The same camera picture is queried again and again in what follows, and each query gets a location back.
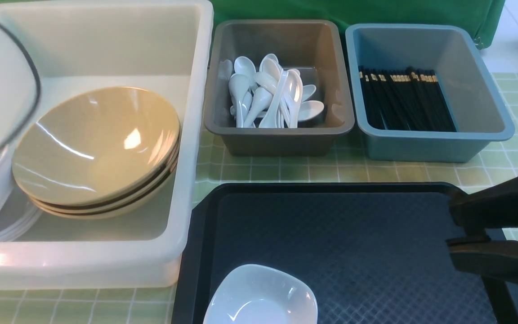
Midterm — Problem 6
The tan noodle bowl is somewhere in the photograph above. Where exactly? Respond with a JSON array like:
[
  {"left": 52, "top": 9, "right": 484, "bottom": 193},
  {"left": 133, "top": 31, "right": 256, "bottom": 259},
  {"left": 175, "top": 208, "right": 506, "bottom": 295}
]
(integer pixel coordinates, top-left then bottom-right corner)
[{"left": 12, "top": 87, "right": 181, "bottom": 206}]

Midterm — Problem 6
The white soup spoon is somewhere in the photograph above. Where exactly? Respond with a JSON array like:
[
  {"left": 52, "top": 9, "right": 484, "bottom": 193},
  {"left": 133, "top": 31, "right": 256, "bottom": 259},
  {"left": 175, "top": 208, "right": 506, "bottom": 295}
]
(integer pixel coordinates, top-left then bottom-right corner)
[{"left": 254, "top": 71, "right": 289, "bottom": 128}]

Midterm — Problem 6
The lower stacked tan bowl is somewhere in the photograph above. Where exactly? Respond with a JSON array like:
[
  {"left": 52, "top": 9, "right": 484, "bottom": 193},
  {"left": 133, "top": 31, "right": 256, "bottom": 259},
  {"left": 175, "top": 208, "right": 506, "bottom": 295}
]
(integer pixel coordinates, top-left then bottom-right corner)
[{"left": 34, "top": 157, "right": 179, "bottom": 221}]

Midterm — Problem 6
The stack of white plates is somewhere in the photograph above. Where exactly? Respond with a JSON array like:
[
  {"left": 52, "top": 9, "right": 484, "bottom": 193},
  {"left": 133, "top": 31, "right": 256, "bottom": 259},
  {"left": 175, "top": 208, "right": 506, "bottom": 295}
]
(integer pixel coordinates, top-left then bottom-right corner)
[{"left": 0, "top": 185, "right": 42, "bottom": 242}]

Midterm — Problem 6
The pile of white spoons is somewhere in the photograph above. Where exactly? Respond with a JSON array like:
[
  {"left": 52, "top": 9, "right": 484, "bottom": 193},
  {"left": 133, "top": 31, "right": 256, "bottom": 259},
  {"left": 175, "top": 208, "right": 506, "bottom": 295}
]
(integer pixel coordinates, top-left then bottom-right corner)
[{"left": 218, "top": 54, "right": 325, "bottom": 129}]

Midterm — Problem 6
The grey plastic bin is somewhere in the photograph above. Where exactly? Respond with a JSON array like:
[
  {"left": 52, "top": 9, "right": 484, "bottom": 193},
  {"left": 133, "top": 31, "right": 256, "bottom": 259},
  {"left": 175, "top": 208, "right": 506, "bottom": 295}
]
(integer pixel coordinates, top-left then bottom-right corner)
[{"left": 203, "top": 20, "right": 356, "bottom": 157}]

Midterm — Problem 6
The black plastic serving tray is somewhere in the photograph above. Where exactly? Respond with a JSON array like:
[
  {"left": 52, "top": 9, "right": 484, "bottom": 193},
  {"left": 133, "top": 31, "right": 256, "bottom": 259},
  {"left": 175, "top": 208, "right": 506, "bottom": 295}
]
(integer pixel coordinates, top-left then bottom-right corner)
[{"left": 170, "top": 182, "right": 518, "bottom": 324}]

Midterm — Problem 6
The bundle of black chopsticks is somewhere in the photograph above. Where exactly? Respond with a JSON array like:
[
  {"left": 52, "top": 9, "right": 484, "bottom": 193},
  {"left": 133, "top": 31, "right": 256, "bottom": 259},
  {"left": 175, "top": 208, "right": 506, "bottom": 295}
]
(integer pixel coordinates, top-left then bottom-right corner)
[{"left": 358, "top": 66, "right": 458, "bottom": 132}]

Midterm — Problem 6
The blue plastic bin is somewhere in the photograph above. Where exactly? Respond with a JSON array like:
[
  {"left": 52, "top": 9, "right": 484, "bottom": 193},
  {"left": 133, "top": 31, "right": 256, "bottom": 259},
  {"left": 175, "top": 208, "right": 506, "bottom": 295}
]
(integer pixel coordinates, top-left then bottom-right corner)
[{"left": 345, "top": 24, "right": 515, "bottom": 163}]

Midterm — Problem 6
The green fabric backdrop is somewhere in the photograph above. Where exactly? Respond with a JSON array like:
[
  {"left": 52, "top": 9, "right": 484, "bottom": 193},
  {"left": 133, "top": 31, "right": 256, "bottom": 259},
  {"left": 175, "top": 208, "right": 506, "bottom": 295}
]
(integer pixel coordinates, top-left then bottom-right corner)
[{"left": 0, "top": 0, "right": 505, "bottom": 50}]

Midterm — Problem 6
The green checked tablecloth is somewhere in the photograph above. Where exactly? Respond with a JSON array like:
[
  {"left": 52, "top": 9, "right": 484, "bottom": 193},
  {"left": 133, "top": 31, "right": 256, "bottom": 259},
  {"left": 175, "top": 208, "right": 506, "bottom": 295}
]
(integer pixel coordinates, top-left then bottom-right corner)
[{"left": 0, "top": 72, "right": 518, "bottom": 324}]

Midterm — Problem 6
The black camera cable left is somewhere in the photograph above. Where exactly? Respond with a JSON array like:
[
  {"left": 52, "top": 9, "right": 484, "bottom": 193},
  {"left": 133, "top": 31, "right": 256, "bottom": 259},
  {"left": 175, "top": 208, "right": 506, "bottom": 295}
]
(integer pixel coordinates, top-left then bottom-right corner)
[{"left": 0, "top": 4, "right": 42, "bottom": 169}]

